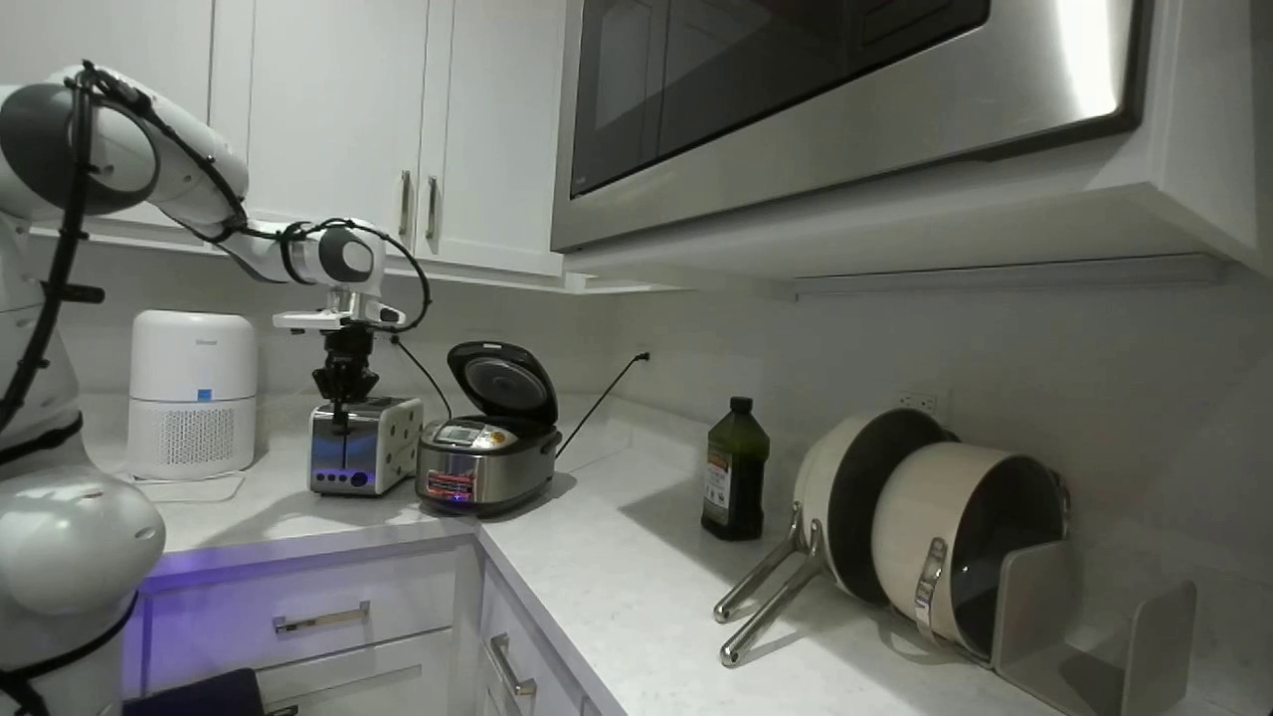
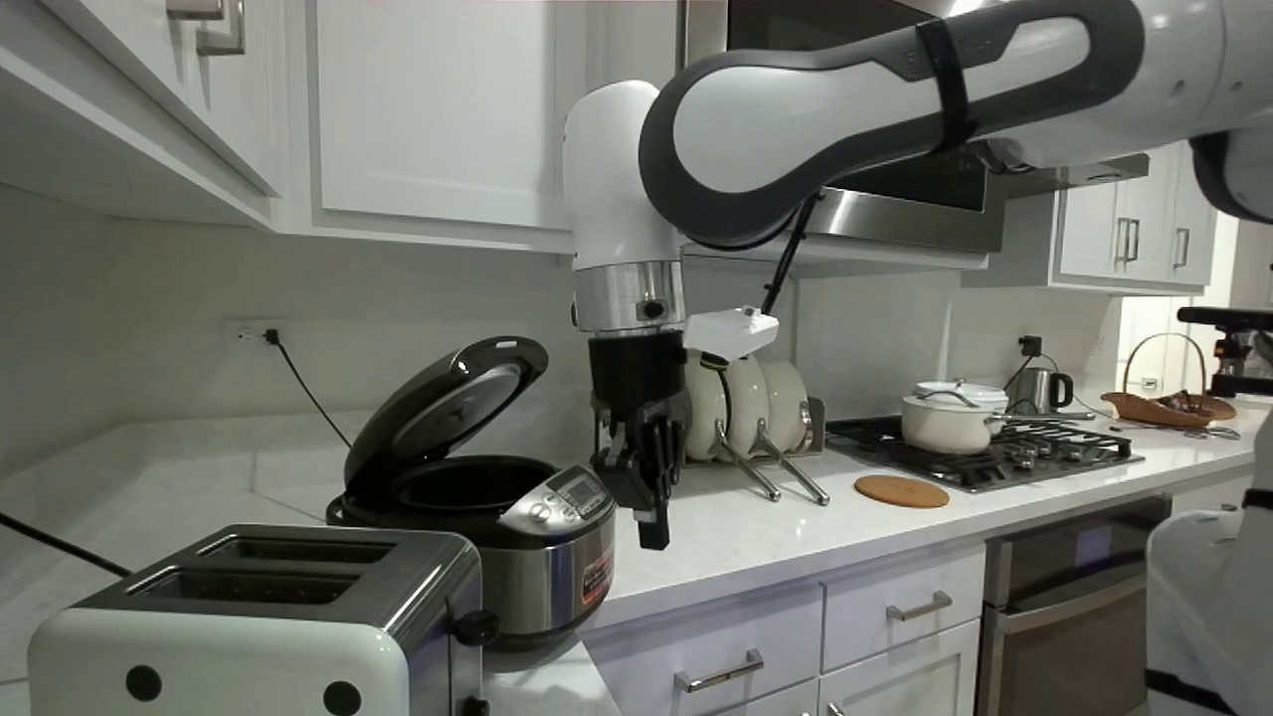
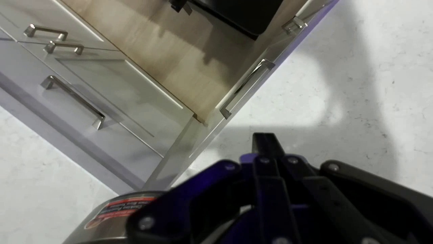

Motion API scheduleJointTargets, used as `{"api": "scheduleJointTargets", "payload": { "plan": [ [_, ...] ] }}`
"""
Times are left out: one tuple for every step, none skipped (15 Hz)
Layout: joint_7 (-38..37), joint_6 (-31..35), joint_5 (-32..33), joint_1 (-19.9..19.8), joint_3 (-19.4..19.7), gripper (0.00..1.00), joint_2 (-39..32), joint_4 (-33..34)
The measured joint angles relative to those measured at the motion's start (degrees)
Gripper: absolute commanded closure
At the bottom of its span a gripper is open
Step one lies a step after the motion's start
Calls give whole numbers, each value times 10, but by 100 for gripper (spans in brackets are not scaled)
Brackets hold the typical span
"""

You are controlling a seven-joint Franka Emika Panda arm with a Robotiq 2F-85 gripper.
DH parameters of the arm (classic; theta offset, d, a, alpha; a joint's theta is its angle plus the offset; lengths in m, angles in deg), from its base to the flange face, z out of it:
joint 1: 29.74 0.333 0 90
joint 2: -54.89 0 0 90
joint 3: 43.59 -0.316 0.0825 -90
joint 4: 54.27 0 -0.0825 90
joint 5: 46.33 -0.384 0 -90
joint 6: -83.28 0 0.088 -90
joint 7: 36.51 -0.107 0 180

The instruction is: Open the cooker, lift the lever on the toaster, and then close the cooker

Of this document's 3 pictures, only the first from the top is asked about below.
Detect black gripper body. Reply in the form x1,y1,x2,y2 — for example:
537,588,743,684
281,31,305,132
316,322,385,388

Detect white silver toaster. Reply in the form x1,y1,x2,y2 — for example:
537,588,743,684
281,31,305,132
305,392,426,502

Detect silver black rice cooker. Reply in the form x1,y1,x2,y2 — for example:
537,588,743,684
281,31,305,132
413,338,565,522

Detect white air purifier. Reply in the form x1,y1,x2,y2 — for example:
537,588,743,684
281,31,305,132
125,307,264,485

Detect white lower cabinets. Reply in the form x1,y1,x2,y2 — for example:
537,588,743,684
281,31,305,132
125,527,629,716

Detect dark blue cloth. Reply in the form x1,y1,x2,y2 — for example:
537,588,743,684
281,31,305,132
125,669,269,716

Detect dark glass oil bottle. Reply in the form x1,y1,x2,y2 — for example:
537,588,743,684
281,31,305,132
695,392,772,543

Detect cream frying pan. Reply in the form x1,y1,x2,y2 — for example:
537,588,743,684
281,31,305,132
707,407,940,627
715,411,964,669

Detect stainless steel microwave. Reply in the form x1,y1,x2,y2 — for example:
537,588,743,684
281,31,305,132
549,0,1155,253

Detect cream pot black interior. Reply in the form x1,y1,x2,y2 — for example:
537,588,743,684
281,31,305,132
866,437,1073,661

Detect grey pan rack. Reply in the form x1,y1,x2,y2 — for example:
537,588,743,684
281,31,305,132
988,532,1203,716

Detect black toaster power cord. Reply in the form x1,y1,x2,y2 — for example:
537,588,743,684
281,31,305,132
390,330,458,424

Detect silver drawer handle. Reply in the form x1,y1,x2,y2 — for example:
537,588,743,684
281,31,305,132
488,627,541,704
269,596,375,635

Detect black cooker power cord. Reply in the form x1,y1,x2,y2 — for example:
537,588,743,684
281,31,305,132
549,350,654,460

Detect white upper wall cabinets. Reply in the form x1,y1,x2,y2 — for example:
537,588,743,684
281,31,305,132
0,0,1273,290

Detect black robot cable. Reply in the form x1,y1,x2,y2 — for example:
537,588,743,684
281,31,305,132
0,60,438,432

